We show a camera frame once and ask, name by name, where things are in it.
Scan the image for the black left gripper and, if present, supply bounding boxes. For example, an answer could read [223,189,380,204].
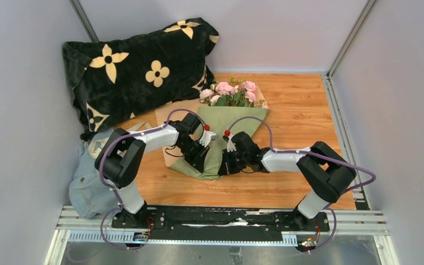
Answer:
[177,139,210,173]

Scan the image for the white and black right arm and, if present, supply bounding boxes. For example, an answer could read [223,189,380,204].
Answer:
[218,131,356,231]

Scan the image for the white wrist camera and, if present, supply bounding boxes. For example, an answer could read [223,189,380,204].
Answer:
[198,130,219,147]
[227,133,237,152]

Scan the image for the pink fake flower stem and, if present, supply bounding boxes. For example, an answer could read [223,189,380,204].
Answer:
[216,79,258,107]
[199,83,226,106]
[250,99,269,109]

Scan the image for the aluminium frame rail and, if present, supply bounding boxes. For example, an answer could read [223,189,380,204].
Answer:
[45,205,399,264]

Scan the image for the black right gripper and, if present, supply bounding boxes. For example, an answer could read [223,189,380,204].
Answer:
[219,147,250,176]

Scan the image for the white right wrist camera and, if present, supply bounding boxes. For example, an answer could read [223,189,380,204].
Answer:
[227,133,237,152]

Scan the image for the black floral pillow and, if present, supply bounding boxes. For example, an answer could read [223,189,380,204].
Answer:
[62,17,219,141]

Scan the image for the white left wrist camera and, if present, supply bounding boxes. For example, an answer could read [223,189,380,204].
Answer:
[198,130,219,147]

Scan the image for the light blue cloth bag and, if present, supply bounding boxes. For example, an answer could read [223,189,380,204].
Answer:
[68,128,118,219]

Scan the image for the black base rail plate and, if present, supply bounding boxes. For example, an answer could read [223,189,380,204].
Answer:
[111,205,330,242]

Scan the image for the green and peach wrapping paper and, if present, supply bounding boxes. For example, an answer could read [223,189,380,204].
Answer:
[155,99,269,180]

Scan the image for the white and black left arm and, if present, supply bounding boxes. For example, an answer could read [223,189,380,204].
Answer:
[94,111,218,228]

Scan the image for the cream ribbon strap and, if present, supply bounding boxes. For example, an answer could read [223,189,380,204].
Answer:
[87,122,153,160]

